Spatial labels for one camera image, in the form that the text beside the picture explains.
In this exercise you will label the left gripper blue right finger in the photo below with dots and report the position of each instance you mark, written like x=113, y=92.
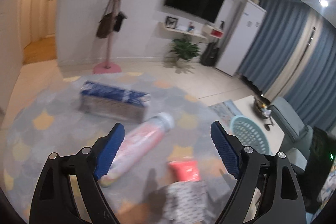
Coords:
x=281, y=199

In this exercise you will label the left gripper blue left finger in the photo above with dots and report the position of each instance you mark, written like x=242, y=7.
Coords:
x=53, y=199

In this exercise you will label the pink white cylinder can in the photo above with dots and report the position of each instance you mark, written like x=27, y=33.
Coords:
x=136, y=145

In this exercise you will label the light blue perforated trash basket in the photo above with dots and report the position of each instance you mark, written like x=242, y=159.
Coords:
x=249, y=134

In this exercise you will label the teal sofa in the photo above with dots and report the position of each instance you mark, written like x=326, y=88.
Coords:
x=297, y=135

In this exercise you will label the blue patterned rug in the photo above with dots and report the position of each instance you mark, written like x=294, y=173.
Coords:
x=226, y=111

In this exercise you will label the dark bowl with items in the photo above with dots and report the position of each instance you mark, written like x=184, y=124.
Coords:
x=261, y=109

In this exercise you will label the white coffee table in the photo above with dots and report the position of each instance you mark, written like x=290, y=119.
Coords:
x=275, y=136

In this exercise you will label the blue window curtain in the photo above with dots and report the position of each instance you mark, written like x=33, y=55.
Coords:
x=293, y=56

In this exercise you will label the pink snack packet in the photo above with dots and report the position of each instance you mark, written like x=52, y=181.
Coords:
x=186, y=170

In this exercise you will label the grey patterned box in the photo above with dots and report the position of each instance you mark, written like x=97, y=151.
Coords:
x=186, y=202

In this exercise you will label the grey cat pattern round rug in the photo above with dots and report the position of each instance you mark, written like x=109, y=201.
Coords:
x=54, y=123

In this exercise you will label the blue wrapped long box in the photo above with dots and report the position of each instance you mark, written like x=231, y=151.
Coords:
x=113, y=102

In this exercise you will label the white refrigerator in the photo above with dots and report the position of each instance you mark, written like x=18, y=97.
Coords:
x=241, y=38

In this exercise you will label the green potted plant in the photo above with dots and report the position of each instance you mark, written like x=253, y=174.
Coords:
x=184, y=50

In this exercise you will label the pink coat rack stand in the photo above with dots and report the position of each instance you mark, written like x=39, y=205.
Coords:
x=114, y=7

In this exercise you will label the framed butterfly picture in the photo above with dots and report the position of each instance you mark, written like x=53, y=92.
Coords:
x=171, y=22

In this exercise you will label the brown hanging bag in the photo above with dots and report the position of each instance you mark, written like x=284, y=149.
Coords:
x=104, y=26

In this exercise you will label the black hanging bag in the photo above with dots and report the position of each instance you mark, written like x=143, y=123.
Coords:
x=118, y=21

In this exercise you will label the red and white wall box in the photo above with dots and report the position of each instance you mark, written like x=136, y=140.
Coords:
x=212, y=31

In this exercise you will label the white wall shelf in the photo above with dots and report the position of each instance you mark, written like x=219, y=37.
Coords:
x=162, y=25

